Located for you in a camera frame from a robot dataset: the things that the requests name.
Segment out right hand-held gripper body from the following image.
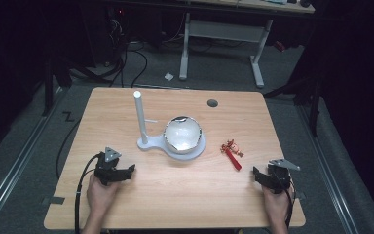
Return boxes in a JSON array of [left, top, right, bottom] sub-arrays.
[[265, 158, 302, 195]]

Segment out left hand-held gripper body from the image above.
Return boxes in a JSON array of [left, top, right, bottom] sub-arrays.
[[93, 146, 123, 187]]

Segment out person's right hand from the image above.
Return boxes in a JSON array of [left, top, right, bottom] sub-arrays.
[[260, 184, 296, 219]]

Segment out person's left hand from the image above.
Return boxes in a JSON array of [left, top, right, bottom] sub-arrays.
[[86, 174, 121, 214]]

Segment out red tassel charm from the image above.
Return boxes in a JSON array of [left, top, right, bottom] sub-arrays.
[[220, 138, 244, 172]]

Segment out grey tape strip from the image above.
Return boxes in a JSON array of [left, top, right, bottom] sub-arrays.
[[41, 196, 66, 206]]

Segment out dark metal stand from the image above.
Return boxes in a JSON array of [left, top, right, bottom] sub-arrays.
[[262, 72, 323, 138], [41, 53, 74, 117]]

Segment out small red object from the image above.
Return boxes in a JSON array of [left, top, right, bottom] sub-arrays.
[[273, 40, 287, 53]]

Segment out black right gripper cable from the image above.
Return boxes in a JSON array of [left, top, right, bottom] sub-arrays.
[[272, 171, 297, 230]]

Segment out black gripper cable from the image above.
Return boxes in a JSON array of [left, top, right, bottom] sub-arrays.
[[272, 171, 297, 230], [74, 153, 101, 234]]

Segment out white stand with post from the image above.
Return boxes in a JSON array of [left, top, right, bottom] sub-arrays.
[[132, 90, 206, 162]]

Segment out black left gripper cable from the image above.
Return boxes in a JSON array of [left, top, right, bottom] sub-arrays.
[[74, 153, 101, 234]]

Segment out thin black floor cable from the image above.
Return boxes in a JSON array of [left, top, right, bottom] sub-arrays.
[[55, 117, 83, 180]]

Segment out metal floor rail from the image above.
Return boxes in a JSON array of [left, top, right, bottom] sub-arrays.
[[0, 87, 70, 234], [295, 102, 362, 234]]

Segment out black floor cables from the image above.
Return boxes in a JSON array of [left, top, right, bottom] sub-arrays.
[[108, 19, 149, 89]]

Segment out white-frame wooden desk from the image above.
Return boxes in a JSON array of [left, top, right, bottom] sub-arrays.
[[177, 0, 317, 90]]

